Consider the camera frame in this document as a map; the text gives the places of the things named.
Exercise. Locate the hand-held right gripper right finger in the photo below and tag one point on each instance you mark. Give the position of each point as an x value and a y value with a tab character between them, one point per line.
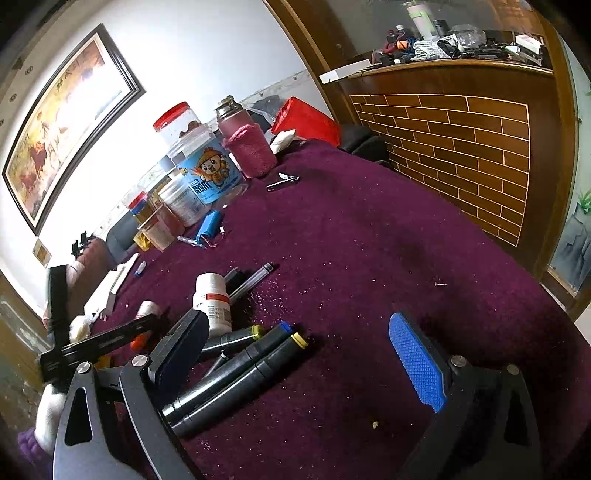
418	360

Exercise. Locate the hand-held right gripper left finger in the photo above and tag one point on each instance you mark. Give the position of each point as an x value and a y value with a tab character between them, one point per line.
180	360

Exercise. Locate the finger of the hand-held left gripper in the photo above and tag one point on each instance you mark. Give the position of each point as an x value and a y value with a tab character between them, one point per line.
92	344
57	304

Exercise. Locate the black marker olive yellow cap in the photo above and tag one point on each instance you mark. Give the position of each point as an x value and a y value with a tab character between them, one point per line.
231	340

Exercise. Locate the white glue bottle orange tip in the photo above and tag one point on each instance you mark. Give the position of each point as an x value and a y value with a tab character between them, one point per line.
150	308

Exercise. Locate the black marker blue cap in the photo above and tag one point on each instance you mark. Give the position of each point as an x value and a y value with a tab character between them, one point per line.
240	364

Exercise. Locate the person's left hand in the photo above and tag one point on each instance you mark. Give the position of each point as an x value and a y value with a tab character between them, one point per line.
48	415

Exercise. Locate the white tissue wad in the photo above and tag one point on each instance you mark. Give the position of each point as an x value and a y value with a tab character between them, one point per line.
81	328

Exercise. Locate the white power strip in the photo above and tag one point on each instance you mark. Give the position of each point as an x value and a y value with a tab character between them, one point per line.
111	288

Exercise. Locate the small black clips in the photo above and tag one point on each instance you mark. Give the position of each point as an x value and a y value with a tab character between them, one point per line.
83	242

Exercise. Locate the white medicine bottle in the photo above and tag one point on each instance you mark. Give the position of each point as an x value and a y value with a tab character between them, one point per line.
213	300

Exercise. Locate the small blue-capped tube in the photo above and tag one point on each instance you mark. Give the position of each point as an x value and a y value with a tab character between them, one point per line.
141	269

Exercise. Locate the dark grey chair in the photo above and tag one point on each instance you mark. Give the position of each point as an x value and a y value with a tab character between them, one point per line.
121	237

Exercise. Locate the gold foil packet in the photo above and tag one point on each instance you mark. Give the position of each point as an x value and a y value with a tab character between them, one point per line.
142	240

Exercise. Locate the clear gel pen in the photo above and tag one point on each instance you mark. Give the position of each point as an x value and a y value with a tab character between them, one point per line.
251	280

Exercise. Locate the purple tablecloth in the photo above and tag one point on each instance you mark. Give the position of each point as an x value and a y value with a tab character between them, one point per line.
369	258

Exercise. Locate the small glass vial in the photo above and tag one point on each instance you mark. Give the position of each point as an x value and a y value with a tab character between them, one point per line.
189	240

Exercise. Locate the small jar red lid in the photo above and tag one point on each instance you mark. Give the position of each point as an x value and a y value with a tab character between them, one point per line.
138	205

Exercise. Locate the clear plastic cup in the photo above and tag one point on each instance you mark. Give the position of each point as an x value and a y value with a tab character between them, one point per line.
161	228

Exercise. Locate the blue battery pack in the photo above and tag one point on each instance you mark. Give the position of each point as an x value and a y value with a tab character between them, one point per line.
208	226

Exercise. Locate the white plastic jar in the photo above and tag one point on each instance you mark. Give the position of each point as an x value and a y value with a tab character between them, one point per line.
184	201

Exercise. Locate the framed horse painting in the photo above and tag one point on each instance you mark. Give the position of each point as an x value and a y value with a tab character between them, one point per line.
69	124

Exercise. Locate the clear jar cartoon label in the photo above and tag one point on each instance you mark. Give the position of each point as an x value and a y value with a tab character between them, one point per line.
210	173

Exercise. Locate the metal nail clipper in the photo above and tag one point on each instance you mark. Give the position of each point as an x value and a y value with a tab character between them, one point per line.
282	182

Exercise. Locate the wooden counter brick pattern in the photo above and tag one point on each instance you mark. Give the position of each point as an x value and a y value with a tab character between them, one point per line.
452	147

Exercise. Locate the clear jar red lid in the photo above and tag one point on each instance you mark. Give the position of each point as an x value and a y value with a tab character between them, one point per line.
178	124

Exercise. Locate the black chair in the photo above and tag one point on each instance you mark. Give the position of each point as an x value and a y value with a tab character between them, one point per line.
367	145

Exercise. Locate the pink thermos knitted sleeve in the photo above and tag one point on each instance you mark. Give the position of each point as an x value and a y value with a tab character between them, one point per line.
247	143

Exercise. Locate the crumpled white paper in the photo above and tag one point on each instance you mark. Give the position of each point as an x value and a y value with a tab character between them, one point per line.
282	141

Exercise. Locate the red bag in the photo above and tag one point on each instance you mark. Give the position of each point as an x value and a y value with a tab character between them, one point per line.
307	121

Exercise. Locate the flat white box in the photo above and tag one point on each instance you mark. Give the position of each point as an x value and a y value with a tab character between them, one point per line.
344	73

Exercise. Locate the pile of counter clutter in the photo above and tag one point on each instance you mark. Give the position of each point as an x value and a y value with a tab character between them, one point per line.
461	44

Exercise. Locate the white bottle green band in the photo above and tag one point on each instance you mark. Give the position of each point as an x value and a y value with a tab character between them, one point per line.
421	21

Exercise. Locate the small wall plate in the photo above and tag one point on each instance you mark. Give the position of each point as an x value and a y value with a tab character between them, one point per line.
41	253

